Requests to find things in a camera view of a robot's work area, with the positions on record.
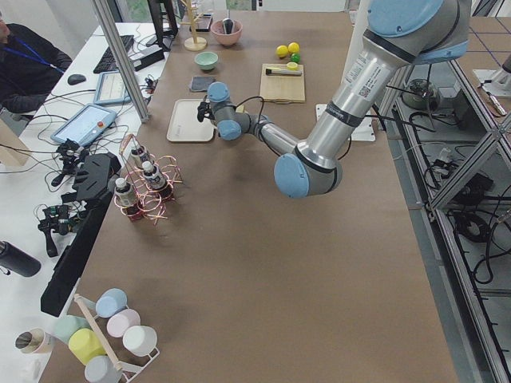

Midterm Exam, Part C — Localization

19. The pink bowl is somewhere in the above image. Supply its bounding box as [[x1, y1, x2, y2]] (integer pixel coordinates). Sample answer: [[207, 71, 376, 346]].
[[210, 19, 243, 46]]

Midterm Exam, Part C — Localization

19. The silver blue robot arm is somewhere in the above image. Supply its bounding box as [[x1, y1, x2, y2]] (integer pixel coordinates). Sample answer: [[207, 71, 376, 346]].
[[197, 0, 471, 198]]

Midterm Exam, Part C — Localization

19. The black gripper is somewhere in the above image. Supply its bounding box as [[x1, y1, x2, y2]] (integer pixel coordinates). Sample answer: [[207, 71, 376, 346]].
[[197, 102, 215, 122]]

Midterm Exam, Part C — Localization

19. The white rabbit print tray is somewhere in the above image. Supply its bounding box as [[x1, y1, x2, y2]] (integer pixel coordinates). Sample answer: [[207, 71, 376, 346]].
[[166, 99, 215, 143]]

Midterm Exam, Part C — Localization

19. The rose gold wire bottle rack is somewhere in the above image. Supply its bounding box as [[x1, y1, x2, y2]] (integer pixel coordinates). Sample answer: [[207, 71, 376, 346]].
[[113, 133, 183, 224]]

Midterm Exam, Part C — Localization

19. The grey cup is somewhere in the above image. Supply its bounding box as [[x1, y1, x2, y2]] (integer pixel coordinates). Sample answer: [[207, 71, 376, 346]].
[[85, 355, 122, 383]]

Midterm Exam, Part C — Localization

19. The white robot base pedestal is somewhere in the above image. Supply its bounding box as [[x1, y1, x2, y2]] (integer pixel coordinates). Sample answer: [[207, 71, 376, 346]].
[[307, 1, 390, 145]]

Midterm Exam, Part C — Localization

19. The bottle with white label middle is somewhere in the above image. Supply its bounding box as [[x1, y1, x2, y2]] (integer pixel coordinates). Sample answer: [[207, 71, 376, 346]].
[[142, 161, 166, 191]]

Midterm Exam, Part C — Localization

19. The yellow cup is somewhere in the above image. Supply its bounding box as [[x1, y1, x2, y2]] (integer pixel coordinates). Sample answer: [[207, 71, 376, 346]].
[[68, 328, 106, 365]]

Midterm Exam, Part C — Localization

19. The black keyboard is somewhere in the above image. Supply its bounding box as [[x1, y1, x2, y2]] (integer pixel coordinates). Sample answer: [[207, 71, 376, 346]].
[[92, 34, 136, 75]]

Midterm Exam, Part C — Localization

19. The blue teach pendant tablet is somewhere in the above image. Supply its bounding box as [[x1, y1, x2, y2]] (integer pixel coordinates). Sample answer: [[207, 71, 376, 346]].
[[50, 104, 117, 147]]

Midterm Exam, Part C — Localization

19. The bottle with white cap front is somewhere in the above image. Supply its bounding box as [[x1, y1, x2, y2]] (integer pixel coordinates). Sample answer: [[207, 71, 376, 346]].
[[115, 177, 136, 207]]

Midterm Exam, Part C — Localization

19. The dark glass bottle in rack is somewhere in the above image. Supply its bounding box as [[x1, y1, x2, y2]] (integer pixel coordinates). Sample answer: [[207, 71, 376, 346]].
[[130, 146, 151, 168]]

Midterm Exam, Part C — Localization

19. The halved lime on board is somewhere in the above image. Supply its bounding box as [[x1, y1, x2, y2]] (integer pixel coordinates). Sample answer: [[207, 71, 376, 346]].
[[286, 61, 299, 71]]

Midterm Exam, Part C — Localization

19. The pink cup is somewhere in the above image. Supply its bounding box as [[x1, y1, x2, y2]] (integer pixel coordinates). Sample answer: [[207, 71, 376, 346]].
[[106, 308, 141, 338]]

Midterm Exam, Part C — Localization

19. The black computer mouse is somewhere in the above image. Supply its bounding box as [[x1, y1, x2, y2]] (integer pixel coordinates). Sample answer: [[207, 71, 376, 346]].
[[67, 73, 86, 85]]

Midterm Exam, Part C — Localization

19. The paper cup with metal insert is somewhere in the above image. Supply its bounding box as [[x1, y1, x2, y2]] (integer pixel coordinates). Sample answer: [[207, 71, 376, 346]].
[[15, 328, 54, 354]]

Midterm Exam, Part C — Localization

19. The green lime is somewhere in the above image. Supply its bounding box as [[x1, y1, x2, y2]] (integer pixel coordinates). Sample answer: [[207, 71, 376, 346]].
[[290, 53, 301, 63]]

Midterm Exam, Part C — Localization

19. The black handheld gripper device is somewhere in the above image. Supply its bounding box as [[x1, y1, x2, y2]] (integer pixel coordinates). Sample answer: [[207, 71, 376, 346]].
[[38, 205, 81, 258]]

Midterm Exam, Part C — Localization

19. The mint green cup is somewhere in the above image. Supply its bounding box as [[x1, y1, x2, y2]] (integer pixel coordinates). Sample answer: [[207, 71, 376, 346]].
[[52, 314, 91, 345]]

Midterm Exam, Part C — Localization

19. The person in dark jacket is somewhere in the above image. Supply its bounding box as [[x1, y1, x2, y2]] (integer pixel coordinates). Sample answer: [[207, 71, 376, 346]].
[[1, 21, 72, 114]]

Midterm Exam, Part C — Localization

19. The wooden mug tree stand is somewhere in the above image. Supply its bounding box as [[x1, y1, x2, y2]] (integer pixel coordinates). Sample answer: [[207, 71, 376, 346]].
[[181, 0, 208, 52]]

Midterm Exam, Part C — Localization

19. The black handled knife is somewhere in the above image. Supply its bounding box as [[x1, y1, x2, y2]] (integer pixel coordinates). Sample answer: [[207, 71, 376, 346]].
[[265, 68, 303, 77]]

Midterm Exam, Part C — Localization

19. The wooden cutting board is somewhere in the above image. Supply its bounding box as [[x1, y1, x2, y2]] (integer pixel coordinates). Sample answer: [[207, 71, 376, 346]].
[[259, 63, 306, 103]]

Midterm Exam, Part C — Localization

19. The dark grey cloth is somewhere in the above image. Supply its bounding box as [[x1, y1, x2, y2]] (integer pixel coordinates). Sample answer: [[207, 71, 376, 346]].
[[188, 76, 216, 93]]

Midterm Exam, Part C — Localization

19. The yellow lemon right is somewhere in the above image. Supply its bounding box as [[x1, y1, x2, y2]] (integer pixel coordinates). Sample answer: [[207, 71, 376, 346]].
[[287, 41, 300, 54]]

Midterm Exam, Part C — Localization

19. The aluminium frame post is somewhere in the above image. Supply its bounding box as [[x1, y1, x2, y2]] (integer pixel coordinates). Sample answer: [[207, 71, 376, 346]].
[[91, 0, 149, 123]]

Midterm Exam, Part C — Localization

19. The black thermos bottle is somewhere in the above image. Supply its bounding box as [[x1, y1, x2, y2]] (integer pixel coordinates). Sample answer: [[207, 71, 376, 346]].
[[1, 241, 42, 277]]

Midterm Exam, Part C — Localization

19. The blue cup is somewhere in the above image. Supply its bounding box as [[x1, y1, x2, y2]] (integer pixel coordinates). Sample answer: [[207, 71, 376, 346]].
[[95, 288, 128, 318]]

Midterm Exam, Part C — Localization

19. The mint green bowl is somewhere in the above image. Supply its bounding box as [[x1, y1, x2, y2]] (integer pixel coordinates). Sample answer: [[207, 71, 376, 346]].
[[194, 52, 219, 71]]

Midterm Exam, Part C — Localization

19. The white cup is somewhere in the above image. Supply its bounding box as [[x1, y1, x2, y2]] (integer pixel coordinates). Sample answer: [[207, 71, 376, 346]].
[[122, 325, 157, 357]]

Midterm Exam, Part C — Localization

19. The black long bar device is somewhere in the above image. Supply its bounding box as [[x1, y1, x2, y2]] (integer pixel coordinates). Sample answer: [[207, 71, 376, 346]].
[[40, 152, 121, 317]]

